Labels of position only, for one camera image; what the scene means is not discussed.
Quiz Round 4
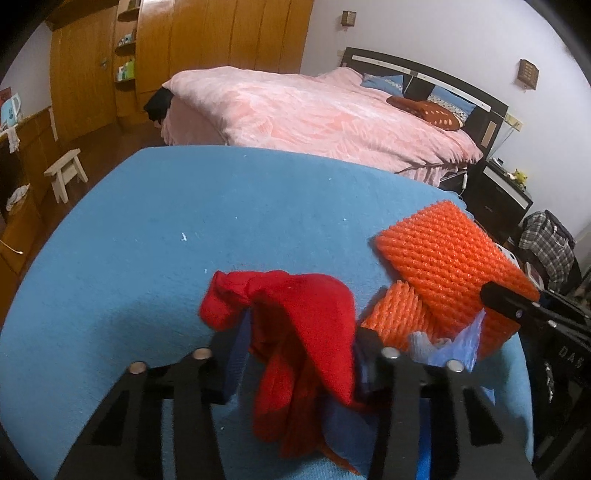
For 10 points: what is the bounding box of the pink patterned blanket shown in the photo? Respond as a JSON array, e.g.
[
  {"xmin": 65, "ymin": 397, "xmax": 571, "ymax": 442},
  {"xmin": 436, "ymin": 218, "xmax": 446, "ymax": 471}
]
[{"xmin": 161, "ymin": 66, "xmax": 485, "ymax": 185}]

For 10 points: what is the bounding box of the plaid cloth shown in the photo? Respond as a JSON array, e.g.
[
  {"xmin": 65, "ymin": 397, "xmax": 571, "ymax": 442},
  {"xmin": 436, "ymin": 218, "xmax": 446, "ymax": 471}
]
[{"xmin": 519, "ymin": 211, "xmax": 578, "ymax": 278}]

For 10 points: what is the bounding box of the white crumpled rag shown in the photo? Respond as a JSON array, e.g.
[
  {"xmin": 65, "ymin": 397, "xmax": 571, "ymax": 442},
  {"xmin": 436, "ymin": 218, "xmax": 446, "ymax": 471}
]
[{"xmin": 6, "ymin": 184, "xmax": 31, "ymax": 210}]

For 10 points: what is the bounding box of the red white scale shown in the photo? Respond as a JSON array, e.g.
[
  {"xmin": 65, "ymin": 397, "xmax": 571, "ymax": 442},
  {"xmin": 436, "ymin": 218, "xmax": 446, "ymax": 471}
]
[{"xmin": 522, "ymin": 261, "xmax": 543, "ymax": 289}]

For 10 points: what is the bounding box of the wooden desk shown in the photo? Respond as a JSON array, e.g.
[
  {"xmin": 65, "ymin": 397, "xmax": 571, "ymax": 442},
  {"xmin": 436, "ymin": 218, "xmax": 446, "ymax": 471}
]
[{"xmin": 0, "ymin": 108, "xmax": 58, "ymax": 278}]

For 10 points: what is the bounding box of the large brown wall lamp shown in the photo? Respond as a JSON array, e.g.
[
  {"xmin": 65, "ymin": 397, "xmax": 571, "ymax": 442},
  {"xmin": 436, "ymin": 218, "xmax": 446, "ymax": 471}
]
[{"xmin": 517, "ymin": 58, "xmax": 540, "ymax": 88}]

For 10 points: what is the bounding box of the orange foam net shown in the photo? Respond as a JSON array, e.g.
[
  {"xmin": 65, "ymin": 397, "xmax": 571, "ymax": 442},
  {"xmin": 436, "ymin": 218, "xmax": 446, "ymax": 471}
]
[{"xmin": 359, "ymin": 199, "xmax": 541, "ymax": 363}]

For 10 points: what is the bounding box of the dark garment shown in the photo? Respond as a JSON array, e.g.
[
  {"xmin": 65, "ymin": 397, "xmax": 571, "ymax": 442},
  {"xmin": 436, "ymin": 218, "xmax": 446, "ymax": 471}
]
[{"xmin": 547, "ymin": 210, "xmax": 577, "ymax": 241}]

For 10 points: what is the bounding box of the wooden wardrobe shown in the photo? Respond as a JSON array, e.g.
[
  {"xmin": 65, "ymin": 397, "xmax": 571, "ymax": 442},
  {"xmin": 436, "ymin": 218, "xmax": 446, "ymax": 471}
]
[{"xmin": 46, "ymin": 0, "xmax": 315, "ymax": 144}]

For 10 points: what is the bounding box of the black cloth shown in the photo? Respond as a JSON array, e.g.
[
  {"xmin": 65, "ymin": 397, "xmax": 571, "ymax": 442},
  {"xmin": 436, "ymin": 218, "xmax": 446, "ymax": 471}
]
[{"xmin": 143, "ymin": 87, "xmax": 175, "ymax": 123}]

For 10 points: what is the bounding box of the grey wrapper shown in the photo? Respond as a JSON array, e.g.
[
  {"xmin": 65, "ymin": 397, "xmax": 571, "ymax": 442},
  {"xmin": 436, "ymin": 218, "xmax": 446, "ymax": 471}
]
[{"xmin": 409, "ymin": 330, "xmax": 451, "ymax": 363}]

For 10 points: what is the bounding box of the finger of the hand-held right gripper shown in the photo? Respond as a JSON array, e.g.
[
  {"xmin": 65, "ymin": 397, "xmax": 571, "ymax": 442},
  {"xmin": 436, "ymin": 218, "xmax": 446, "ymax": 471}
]
[
  {"xmin": 538, "ymin": 288, "xmax": 591, "ymax": 315},
  {"xmin": 480, "ymin": 281, "xmax": 591, "ymax": 330}
]

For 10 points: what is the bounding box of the blue pillow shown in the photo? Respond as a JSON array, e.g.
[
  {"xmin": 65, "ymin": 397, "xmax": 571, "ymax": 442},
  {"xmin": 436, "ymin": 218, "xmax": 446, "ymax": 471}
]
[
  {"xmin": 360, "ymin": 73, "xmax": 404, "ymax": 93},
  {"xmin": 427, "ymin": 87, "xmax": 476, "ymax": 123}
]

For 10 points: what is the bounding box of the dark wooden bed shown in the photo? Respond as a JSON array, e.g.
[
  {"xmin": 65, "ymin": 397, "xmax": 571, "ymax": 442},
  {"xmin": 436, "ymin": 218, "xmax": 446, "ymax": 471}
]
[{"xmin": 159, "ymin": 46, "xmax": 509, "ymax": 190}]

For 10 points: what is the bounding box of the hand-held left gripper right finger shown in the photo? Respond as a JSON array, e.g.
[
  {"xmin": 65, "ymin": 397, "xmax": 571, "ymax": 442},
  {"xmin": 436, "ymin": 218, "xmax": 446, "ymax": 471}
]
[{"xmin": 353, "ymin": 329, "xmax": 539, "ymax": 480}]

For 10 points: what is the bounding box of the blue table cloth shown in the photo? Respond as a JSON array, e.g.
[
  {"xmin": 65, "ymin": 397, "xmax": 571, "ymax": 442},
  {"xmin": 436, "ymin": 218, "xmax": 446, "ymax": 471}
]
[{"xmin": 0, "ymin": 145, "xmax": 536, "ymax": 480}]

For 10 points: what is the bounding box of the red cloth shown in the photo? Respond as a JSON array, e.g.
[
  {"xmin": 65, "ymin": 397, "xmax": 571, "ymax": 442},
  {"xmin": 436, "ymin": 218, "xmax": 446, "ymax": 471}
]
[{"xmin": 199, "ymin": 270, "xmax": 365, "ymax": 460}]

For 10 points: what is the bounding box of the wooden door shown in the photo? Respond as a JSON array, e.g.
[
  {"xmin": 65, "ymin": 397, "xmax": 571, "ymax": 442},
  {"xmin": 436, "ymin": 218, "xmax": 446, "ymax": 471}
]
[{"xmin": 50, "ymin": 18, "xmax": 118, "ymax": 144}]

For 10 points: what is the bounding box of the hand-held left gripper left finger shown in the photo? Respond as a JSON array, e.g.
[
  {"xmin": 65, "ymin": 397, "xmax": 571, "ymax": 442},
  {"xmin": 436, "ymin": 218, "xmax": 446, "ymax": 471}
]
[{"xmin": 55, "ymin": 309, "xmax": 252, "ymax": 480}]

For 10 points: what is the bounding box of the light blue kettle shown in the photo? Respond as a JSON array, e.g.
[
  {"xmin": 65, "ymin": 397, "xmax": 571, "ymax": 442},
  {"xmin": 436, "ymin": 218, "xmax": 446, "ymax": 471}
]
[{"xmin": 0, "ymin": 93, "xmax": 23, "ymax": 130}]

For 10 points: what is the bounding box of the brown dotted pillow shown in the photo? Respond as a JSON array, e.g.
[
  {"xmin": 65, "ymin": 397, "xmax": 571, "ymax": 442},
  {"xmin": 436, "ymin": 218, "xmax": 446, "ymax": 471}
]
[{"xmin": 387, "ymin": 95, "xmax": 465, "ymax": 131}]

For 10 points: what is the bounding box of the translucent plastic bag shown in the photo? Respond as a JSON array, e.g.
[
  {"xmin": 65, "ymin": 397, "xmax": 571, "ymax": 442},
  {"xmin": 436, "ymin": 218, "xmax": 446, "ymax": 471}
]
[{"xmin": 427, "ymin": 307, "xmax": 485, "ymax": 374}]

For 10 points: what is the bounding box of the small white wooden stool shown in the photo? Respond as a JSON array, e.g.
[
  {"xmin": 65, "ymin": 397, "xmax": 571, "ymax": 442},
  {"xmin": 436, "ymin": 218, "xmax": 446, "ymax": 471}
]
[{"xmin": 44, "ymin": 148, "xmax": 88, "ymax": 204}]

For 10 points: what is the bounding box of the black white nightstand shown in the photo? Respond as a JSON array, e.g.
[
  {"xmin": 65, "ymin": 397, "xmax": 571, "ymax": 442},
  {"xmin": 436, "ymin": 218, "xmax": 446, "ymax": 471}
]
[{"xmin": 464, "ymin": 159, "xmax": 534, "ymax": 243}]

